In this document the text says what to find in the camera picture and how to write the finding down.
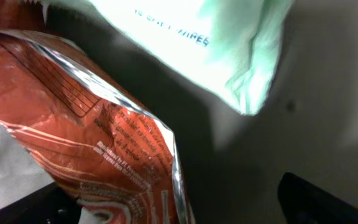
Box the teal wipes packet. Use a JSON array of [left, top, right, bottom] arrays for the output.
[[93, 0, 293, 115]]

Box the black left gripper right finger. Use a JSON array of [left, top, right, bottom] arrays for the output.
[[277, 172, 358, 224]]

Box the red orange snack wrapper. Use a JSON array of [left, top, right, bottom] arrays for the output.
[[0, 1, 195, 223]]

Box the grey plastic basket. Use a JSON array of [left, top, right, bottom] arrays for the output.
[[0, 1, 358, 223]]

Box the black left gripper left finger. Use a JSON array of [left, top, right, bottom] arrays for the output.
[[0, 183, 81, 224]]

